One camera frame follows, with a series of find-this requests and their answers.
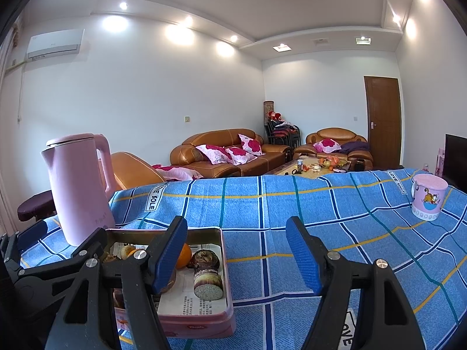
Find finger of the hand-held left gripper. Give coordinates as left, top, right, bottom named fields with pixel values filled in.
left=15, top=228, right=109, bottom=289
left=7, top=222, right=49, bottom=259

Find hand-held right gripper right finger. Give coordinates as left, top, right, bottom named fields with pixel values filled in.
left=285, top=217, right=427, bottom=350

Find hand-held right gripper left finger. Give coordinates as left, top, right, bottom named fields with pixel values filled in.
left=44, top=216, right=188, bottom=350

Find medium orange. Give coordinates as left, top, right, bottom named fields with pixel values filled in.
left=175, top=244, right=192, bottom=270

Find purple passion fruit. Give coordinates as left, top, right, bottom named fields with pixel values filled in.
left=158, top=272, right=177, bottom=296

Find pink tin box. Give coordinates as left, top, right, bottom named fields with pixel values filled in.
left=104, top=227, right=236, bottom=339

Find dark purple stool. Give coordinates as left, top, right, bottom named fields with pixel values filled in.
left=18, top=190, right=57, bottom=222

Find printed paper sheet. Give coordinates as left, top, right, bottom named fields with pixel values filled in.
left=109, top=242, right=229, bottom=316

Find pink electric kettle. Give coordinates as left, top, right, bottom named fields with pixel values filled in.
left=40, top=133, right=116, bottom=246

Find blue checked blanket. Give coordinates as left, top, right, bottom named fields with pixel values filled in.
left=18, top=168, right=467, bottom=350

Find tan leather chair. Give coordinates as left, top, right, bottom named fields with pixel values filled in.
left=110, top=152, right=166, bottom=190

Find pale pink pillow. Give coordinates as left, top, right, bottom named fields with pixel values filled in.
left=151, top=164, right=203, bottom=182

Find wooden coffee table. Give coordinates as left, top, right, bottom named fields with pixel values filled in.
left=264, top=156, right=353, bottom=179

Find plate of mixed fruit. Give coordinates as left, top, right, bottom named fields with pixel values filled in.
left=316, top=155, right=351, bottom=172

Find brown leather sofa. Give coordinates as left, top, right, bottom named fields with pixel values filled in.
left=170, top=129, right=292, bottom=177

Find pink flowered pillow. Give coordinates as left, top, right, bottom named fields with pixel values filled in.
left=314, top=139, right=341, bottom=153
left=239, top=134, right=263, bottom=155
left=196, top=144, right=232, bottom=165
left=225, top=147, right=258, bottom=165

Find purple cloth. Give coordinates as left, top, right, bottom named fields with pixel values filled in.
left=339, top=141, right=369, bottom=155

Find stacked dark chairs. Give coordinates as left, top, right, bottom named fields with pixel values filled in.
left=266, top=118, right=300, bottom=146

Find brown leather armchair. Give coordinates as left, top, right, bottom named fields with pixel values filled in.
left=294, top=127, right=373, bottom=170

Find pink cartoon mug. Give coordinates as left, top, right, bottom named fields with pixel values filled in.
left=412, top=174, right=449, bottom=221

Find brown wooden door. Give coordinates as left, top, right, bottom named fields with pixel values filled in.
left=364, top=76, right=402, bottom=170

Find black television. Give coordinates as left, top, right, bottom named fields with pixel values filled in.
left=444, top=134, right=467, bottom=192

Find white air conditioner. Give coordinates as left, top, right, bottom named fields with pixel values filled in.
left=27, top=29, right=84, bottom=59

